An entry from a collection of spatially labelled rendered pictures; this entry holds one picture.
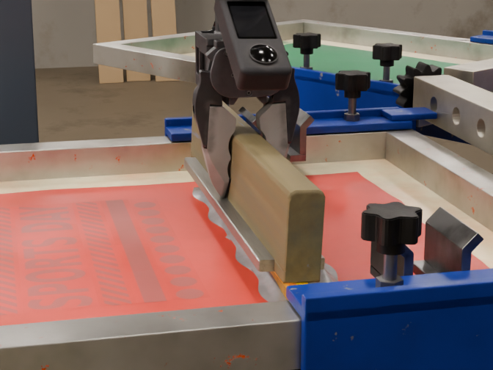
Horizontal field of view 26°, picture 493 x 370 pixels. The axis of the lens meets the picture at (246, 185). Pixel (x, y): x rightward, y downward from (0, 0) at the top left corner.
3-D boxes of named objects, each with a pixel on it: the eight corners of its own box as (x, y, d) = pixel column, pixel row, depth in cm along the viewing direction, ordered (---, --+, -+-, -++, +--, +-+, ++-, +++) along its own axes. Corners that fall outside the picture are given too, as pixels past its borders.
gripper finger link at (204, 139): (233, 147, 102) (247, 57, 100) (237, 152, 100) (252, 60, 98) (185, 142, 100) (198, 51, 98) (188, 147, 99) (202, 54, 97)
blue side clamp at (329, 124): (172, 184, 126) (171, 126, 124) (165, 173, 131) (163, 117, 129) (410, 169, 133) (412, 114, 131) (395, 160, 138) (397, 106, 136)
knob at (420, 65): (406, 125, 139) (409, 69, 137) (391, 117, 145) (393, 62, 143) (459, 122, 141) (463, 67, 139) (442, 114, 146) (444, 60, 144)
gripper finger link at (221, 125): (215, 184, 107) (229, 93, 104) (227, 201, 101) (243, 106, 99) (185, 181, 106) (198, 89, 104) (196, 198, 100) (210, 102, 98)
